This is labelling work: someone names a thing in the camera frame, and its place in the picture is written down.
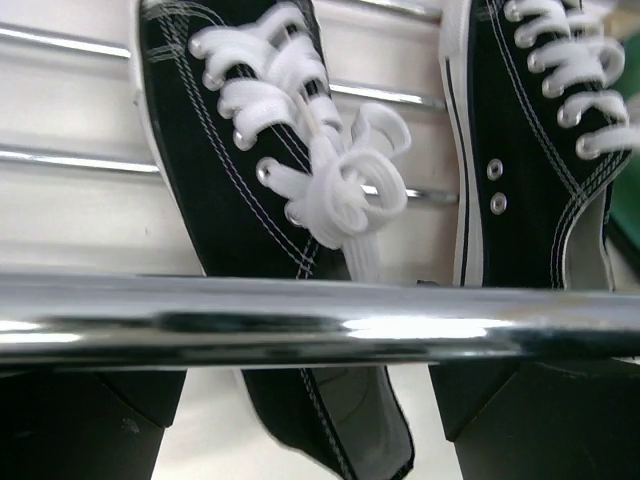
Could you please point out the cream chrome shoe rack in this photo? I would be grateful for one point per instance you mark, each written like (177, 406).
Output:
(55, 321)

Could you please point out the black canvas sneaker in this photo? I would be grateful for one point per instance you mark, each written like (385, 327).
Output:
(540, 134)
(235, 104)

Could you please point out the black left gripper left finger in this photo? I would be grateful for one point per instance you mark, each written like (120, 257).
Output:
(82, 425)

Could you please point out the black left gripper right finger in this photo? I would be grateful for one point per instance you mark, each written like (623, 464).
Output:
(541, 420)

